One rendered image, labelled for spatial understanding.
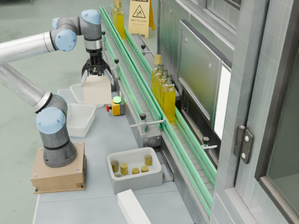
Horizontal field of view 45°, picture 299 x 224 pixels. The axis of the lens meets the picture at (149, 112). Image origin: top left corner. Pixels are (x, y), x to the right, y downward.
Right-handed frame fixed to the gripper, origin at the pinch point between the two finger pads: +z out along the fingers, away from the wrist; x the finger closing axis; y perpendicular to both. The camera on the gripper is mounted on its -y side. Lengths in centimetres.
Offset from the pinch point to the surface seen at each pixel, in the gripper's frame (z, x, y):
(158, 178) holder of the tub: 30, 24, 33
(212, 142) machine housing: 24, 52, 18
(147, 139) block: 23.2, 21.9, 13.8
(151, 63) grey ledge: 23, 33, -65
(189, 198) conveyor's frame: 26, 35, 49
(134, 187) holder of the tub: 32.9, 13.4, 34.5
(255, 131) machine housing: -49, 28, 103
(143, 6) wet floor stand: 72, 56, -333
